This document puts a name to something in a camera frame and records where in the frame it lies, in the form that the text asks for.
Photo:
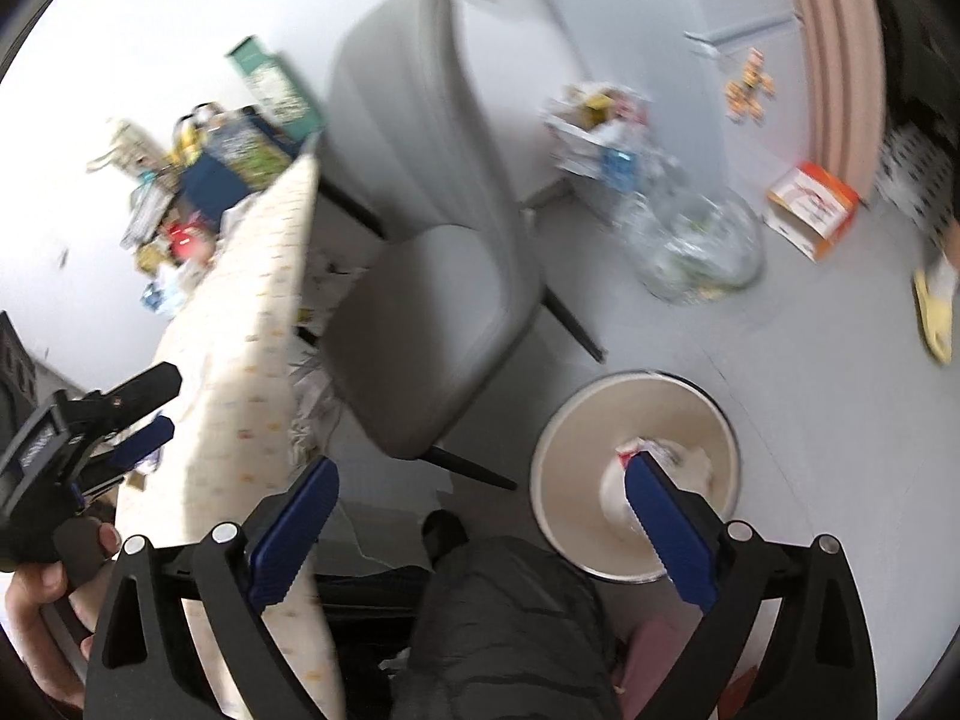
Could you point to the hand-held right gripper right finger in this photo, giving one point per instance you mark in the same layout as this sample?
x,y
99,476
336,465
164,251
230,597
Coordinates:
x,y
667,532

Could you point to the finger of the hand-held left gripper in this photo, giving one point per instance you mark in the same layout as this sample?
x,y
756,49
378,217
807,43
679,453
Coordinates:
x,y
142,444
139,390

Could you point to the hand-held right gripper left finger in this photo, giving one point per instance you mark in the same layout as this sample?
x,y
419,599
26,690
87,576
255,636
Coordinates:
x,y
292,532

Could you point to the red and white wrapper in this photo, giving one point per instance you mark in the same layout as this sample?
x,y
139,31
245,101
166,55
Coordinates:
x,y
634,451

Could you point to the beige waste bin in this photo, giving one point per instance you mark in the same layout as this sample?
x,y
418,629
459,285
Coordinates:
x,y
570,457

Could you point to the person's left hand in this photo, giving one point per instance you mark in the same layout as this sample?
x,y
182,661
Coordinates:
x,y
45,615

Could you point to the floral tablecloth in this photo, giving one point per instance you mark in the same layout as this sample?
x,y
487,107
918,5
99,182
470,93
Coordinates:
x,y
232,360

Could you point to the blue and white tissue pack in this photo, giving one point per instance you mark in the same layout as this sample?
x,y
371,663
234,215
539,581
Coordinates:
x,y
176,292

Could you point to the white plastic bag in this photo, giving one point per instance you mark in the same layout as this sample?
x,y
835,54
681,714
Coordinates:
x,y
319,405

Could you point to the pink cloth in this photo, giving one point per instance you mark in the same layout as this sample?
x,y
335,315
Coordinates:
x,y
667,667

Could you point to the person's black shoe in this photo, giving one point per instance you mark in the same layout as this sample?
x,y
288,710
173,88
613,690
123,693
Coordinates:
x,y
444,536

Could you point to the red vase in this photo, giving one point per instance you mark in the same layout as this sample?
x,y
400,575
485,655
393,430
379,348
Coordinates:
x,y
186,240

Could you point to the person's dark padded trousers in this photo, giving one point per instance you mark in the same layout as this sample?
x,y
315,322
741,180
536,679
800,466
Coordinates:
x,y
502,630

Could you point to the navy lunch bag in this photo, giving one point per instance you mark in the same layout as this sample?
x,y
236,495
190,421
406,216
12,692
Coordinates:
x,y
214,180

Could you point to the white paper carry bag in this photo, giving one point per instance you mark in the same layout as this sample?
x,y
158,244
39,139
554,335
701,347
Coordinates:
x,y
124,146

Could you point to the yellow snack packet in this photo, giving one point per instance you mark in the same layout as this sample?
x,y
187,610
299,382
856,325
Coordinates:
x,y
187,139

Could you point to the clear plastic bottle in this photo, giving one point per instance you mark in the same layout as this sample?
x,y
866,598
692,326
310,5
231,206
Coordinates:
x,y
251,146

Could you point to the grey upholstered chair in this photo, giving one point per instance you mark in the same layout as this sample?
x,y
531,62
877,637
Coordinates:
x,y
420,277

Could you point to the clear plastic bag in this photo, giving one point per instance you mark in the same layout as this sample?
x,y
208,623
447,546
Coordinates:
x,y
697,247

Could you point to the tall green box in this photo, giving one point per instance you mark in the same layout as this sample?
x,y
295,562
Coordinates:
x,y
274,82

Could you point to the yellow slipper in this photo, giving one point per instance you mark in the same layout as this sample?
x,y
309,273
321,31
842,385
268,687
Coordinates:
x,y
934,319

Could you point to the orange cardboard box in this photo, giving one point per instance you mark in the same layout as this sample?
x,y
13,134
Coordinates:
x,y
814,206

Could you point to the blue plastic packet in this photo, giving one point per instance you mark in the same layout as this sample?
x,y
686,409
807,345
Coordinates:
x,y
619,169

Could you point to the white bag of packaging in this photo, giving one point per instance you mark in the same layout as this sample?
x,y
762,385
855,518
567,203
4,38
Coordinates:
x,y
592,112

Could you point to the orange figure magnets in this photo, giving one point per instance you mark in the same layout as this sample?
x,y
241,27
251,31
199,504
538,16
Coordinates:
x,y
750,82

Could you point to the white fridge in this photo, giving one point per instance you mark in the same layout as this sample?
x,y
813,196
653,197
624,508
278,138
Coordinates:
x,y
660,7

